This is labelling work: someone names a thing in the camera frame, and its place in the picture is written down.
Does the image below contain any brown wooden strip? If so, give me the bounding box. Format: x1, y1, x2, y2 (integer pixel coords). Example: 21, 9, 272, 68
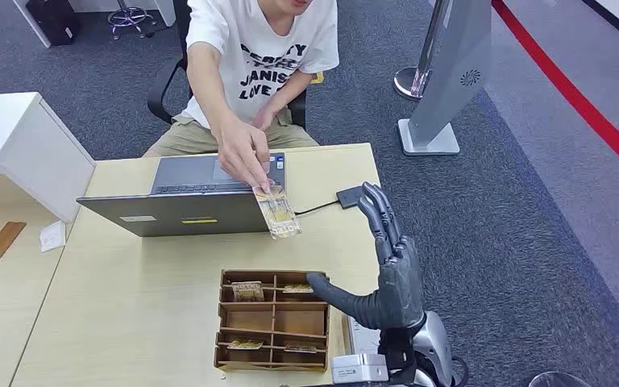
0, 221, 27, 262

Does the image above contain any black office chair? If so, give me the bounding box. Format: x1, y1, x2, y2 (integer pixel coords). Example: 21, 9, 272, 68
146, 0, 309, 132

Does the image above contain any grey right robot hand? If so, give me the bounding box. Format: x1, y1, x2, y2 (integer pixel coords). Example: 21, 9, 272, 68
305, 181, 427, 331

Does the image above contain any grey kiosk stand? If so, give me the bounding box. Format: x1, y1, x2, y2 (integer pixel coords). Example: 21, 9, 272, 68
396, 0, 495, 157

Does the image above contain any white paper slip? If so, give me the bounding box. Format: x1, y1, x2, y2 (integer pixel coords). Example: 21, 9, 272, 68
38, 219, 68, 253

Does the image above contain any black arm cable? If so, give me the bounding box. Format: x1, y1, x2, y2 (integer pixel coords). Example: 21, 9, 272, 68
450, 356, 471, 387

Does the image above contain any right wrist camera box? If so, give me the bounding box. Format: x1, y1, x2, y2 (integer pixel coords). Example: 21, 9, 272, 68
330, 352, 391, 385

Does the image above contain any person's right hand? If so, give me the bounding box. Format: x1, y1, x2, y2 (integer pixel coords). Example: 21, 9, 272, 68
216, 118, 276, 194

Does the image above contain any white cabinet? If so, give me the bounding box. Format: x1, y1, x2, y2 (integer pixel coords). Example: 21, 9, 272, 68
0, 91, 97, 224

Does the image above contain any white card reader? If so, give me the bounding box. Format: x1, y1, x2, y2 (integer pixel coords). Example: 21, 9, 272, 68
345, 314, 383, 356

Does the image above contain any wooden card organizer box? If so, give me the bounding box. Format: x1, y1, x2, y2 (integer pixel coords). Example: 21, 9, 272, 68
213, 268, 332, 373

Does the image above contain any chrome stanchion post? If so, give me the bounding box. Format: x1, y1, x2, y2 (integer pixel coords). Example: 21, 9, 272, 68
393, 0, 452, 102

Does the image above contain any black device cable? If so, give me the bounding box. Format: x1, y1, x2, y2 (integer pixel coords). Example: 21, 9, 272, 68
293, 200, 340, 218

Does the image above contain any person's left hand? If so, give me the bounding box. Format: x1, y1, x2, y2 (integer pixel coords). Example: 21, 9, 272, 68
253, 104, 280, 132

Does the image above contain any person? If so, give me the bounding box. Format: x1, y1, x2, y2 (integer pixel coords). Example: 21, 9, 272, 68
141, 0, 341, 194

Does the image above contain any small black square device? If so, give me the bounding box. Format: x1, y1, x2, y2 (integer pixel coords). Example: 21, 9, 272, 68
336, 185, 367, 210

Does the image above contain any round clear bin rim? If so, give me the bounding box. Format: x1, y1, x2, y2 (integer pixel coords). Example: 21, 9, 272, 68
527, 371, 593, 387

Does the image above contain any white desk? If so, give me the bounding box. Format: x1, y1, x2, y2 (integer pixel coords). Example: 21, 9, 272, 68
11, 0, 177, 49

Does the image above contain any chrome stool base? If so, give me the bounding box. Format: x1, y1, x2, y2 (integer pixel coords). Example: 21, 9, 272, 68
107, 0, 158, 41

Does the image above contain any grey laptop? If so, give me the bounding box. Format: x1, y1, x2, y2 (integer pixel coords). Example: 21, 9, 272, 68
76, 152, 288, 238

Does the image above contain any black computer tower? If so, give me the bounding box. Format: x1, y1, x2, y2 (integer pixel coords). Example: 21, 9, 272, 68
25, 0, 82, 47

